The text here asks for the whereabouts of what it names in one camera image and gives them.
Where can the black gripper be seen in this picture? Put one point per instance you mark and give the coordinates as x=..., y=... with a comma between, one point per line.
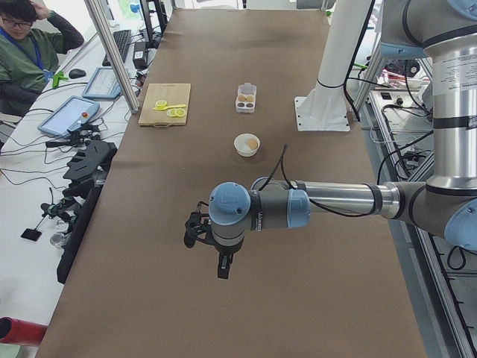
x=226, y=250

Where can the brown egg from bowl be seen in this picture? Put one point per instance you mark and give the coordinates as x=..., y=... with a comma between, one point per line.
x=252, y=143

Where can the clear plastic egg box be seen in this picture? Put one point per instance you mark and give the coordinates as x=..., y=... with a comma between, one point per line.
x=244, y=106

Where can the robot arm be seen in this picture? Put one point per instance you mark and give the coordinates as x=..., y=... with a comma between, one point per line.
x=443, y=205

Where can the white bowl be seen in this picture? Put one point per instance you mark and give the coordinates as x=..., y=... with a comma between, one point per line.
x=241, y=147

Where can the yellow plastic knife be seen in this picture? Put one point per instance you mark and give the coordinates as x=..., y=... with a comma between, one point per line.
x=170, y=107

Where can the wooden cutting board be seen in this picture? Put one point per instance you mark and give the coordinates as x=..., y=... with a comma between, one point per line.
x=173, y=94

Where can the teach pendant near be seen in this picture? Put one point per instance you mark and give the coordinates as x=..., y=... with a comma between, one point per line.
x=69, y=116

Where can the teach pendant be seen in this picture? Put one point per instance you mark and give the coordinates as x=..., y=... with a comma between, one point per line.
x=103, y=85
x=69, y=116

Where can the teach pendant far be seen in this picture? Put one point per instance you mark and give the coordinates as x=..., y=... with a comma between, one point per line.
x=103, y=85

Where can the red cylinder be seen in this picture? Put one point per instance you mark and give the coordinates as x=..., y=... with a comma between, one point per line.
x=18, y=332

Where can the black power adapter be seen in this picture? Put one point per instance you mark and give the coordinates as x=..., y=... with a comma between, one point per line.
x=140, y=55

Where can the black computer mouse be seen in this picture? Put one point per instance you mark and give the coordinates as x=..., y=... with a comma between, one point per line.
x=76, y=73

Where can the black keyboard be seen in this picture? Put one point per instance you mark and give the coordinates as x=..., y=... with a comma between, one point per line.
x=121, y=39

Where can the seated person green shirt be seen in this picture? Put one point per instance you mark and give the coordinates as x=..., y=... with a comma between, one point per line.
x=32, y=37

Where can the lemon slice near handle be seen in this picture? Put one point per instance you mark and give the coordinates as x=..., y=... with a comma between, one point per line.
x=176, y=113

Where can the white camera stand column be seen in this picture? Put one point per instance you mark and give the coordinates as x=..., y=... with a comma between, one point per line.
x=325, y=107

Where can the aluminium frame post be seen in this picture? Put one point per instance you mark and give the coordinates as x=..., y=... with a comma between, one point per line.
x=102, y=27

